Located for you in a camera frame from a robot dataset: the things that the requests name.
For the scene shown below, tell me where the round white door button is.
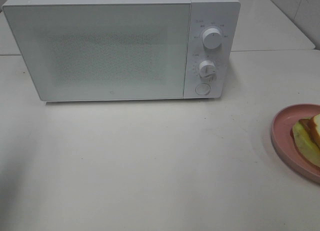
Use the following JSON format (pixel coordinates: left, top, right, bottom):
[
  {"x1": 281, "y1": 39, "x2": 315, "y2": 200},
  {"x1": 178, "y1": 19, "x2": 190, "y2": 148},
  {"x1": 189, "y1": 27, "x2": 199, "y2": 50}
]
[{"x1": 195, "y1": 83, "x2": 211, "y2": 95}]

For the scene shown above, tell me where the toy sandwich with lettuce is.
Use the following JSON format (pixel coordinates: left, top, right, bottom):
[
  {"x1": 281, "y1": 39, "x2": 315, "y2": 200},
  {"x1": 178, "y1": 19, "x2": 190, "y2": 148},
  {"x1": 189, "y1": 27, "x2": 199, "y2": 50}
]
[{"x1": 291, "y1": 114, "x2": 320, "y2": 168}]

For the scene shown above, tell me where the white microwave oven body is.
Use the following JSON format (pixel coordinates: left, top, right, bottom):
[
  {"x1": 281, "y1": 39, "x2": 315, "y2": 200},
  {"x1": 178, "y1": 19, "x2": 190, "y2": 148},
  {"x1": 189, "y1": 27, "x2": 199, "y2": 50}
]
[{"x1": 2, "y1": 0, "x2": 241, "y2": 101}]

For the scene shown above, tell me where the pink plastic plate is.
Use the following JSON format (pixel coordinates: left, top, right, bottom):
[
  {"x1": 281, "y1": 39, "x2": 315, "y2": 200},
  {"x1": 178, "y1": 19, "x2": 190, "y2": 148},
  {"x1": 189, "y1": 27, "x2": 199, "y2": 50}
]
[{"x1": 270, "y1": 103, "x2": 320, "y2": 184}]

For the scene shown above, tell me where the white microwave knob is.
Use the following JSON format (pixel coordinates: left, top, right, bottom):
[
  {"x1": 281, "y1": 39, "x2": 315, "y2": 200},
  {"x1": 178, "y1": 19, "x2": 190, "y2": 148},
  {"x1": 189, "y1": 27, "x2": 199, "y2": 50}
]
[
  {"x1": 198, "y1": 60, "x2": 217, "y2": 79},
  {"x1": 202, "y1": 27, "x2": 222, "y2": 50}
]

